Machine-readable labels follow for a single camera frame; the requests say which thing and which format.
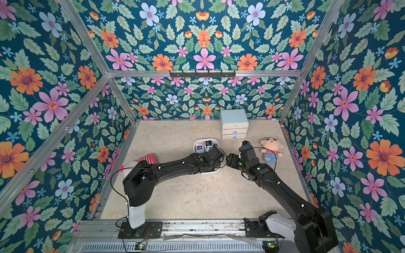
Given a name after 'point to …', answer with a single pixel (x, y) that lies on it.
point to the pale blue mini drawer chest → (234, 124)
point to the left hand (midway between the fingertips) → (219, 160)
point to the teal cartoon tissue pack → (208, 144)
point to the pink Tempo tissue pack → (200, 147)
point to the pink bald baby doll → (271, 146)
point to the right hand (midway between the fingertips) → (231, 158)
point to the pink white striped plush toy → (150, 158)
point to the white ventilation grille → (129, 247)
